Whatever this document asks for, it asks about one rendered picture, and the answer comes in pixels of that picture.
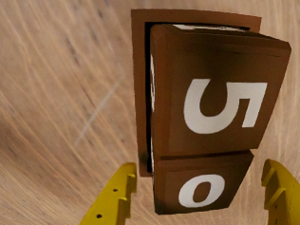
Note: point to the brown cube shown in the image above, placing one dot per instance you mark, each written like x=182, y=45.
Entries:
x=213, y=88
x=184, y=184

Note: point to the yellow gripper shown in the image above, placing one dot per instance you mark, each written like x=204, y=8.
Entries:
x=113, y=204

